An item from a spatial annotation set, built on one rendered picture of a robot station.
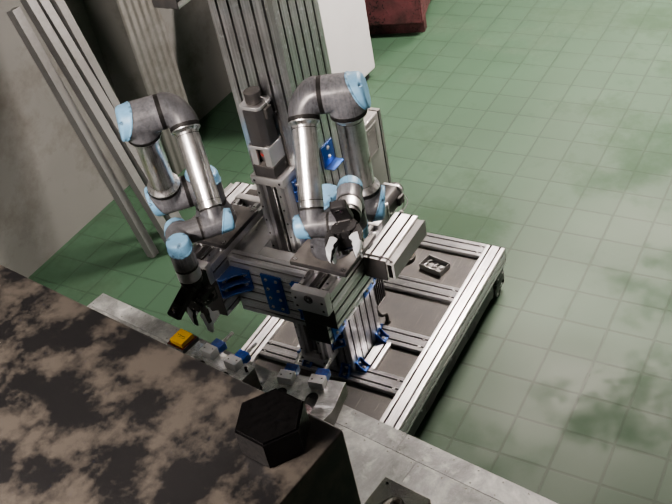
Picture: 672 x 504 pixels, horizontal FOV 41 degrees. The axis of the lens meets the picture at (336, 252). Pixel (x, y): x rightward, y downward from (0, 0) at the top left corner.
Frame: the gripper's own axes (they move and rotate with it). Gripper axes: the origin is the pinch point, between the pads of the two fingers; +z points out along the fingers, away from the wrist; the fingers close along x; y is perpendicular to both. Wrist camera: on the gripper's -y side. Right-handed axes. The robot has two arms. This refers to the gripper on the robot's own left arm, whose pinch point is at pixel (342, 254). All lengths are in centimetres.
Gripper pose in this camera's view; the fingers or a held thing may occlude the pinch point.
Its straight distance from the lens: 238.7
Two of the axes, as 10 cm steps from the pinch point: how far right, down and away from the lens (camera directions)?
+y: 3.0, 7.4, 6.0
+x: -9.5, 2.0, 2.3
